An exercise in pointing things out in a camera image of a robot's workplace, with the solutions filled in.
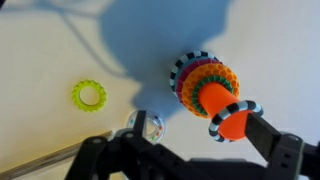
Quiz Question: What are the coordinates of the lime green bumpy ring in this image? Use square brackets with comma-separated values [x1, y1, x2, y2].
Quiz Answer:
[70, 78, 108, 113]

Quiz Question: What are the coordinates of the red stacking ring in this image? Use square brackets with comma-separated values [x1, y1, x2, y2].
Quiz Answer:
[175, 57, 224, 105]

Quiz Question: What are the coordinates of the orange post with striped base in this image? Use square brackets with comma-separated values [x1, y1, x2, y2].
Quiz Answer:
[168, 50, 259, 141]

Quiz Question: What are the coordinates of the dark green stacking ring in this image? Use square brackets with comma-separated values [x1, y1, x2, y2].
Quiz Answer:
[190, 74, 235, 118]

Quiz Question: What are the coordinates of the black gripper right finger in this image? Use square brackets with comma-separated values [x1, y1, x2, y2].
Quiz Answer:
[244, 112, 305, 180]

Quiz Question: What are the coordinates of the orange honeycomb stacking ring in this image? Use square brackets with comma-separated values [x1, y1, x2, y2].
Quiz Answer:
[181, 62, 241, 120]

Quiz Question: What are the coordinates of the black and white striped ring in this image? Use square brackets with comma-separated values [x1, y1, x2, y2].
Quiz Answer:
[207, 99, 265, 144]

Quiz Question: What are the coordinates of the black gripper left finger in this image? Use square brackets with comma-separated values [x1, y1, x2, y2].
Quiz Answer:
[132, 109, 148, 137]

